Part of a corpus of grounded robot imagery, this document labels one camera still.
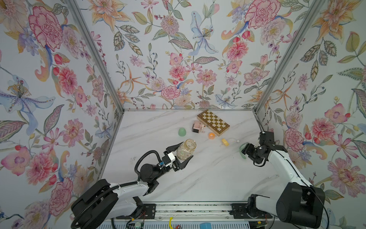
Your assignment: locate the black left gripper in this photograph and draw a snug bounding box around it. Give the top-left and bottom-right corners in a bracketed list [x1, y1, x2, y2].
[152, 145, 192, 181]

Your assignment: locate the clear printed baby bottle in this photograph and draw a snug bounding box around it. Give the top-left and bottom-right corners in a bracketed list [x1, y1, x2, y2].
[176, 139, 196, 161]

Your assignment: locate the green bottle handle ring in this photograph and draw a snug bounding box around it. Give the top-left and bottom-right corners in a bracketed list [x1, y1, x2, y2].
[239, 142, 249, 160]

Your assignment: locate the yellow bottle collar with nipple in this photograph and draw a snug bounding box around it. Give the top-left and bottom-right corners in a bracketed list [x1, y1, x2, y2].
[221, 139, 230, 147]

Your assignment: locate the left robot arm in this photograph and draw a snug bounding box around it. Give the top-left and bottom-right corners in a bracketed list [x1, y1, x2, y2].
[71, 144, 193, 229]

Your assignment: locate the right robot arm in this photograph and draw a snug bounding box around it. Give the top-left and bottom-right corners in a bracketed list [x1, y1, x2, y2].
[240, 131, 327, 229]

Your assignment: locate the green egg-shaped cap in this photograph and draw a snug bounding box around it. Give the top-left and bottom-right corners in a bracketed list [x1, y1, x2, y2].
[178, 127, 186, 137]

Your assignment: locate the pink toy block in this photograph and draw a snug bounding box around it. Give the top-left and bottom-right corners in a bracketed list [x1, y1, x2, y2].
[192, 121, 205, 134]

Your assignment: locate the orange translucent bottle cap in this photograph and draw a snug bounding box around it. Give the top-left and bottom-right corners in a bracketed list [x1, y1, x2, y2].
[208, 132, 216, 140]

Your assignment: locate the wooden folding chess board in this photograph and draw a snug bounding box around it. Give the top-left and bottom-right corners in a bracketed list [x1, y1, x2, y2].
[197, 109, 230, 136]

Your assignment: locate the blue small box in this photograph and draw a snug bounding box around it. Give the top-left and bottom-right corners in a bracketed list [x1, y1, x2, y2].
[199, 222, 212, 229]

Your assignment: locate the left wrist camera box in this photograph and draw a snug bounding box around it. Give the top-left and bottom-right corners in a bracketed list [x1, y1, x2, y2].
[163, 153, 175, 167]

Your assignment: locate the black corrugated cable hose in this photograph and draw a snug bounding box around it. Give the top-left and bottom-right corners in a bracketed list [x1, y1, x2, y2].
[134, 150, 162, 179]

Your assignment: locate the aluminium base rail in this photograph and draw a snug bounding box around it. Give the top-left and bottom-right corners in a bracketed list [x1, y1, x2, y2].
[115, 201, 275, 221]

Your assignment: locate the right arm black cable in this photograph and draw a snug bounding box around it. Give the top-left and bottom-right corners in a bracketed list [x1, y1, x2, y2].
[297, 174, 330, 229]

